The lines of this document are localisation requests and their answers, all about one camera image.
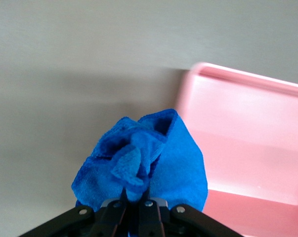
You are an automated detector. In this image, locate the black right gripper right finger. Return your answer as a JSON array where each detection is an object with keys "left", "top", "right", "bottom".
[{"left": 138, "top": 191, "right": 243, "bottom": 237}]

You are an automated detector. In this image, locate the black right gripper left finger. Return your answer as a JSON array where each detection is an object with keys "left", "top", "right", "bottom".
[{"left": 19, "top": 190, "right": 128, "bottom": 237}]

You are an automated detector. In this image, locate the pink plastic bin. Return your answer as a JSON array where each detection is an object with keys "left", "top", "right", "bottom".
[{"left": 175, "top": 62, "right": 298, "bottom": 237}]

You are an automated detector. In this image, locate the blue microfiber cloth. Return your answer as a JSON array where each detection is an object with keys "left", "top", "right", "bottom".
[{"left": 71, "top": 109, "right": 209, "bottom": 213}]

